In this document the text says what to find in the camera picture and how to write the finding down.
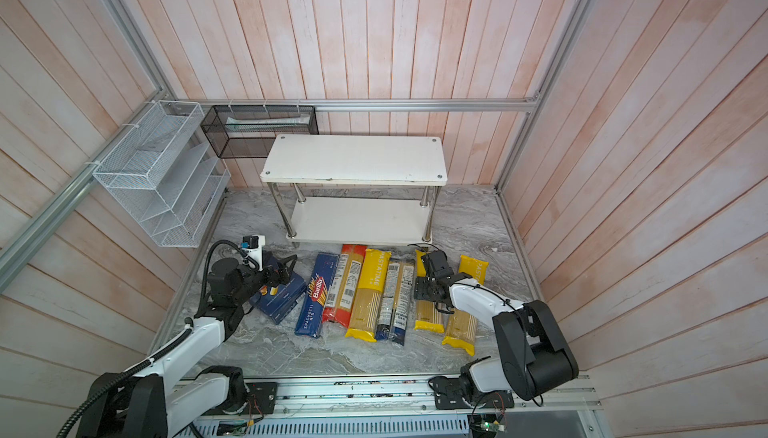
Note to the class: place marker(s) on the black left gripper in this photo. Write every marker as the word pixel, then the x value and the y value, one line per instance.
pixel 284 276

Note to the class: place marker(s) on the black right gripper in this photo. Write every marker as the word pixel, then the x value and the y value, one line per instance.
pixel 420 287

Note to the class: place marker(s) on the yellow pastatime spaghetti bag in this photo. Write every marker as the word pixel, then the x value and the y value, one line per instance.
pixel 426 316
pixel 368 296
pixel 462 326

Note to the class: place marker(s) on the clear blue-ended spaghetti bag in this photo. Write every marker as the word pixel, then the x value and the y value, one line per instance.
pixel 393 315

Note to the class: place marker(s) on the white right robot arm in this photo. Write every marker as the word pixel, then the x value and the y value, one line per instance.
pixel 534 356

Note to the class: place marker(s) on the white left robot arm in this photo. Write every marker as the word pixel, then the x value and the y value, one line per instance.
pixel 145 400

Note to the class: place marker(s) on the white two-tier shelf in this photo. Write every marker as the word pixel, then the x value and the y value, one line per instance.
pixel 347 161

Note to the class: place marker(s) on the blue Barilla rigatoni box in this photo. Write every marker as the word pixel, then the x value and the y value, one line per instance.
pixel 278 306

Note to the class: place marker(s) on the red spaghetti bag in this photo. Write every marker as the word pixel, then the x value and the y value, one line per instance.
pixel 340 299

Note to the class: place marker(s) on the blue Barilla spaghetti bag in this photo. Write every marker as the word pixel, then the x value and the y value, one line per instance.
pixel 311 315

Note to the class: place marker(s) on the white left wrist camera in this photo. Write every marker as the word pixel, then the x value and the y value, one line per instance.
pixel 252 250

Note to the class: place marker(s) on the black mesh wall basket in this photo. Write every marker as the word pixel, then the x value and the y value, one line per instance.
pixel 249 131

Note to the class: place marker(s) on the white wire mesh organizer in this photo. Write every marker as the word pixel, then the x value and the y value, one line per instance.
pixel 168 184

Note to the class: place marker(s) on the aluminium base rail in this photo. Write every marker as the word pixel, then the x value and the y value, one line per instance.
pixel 389 406

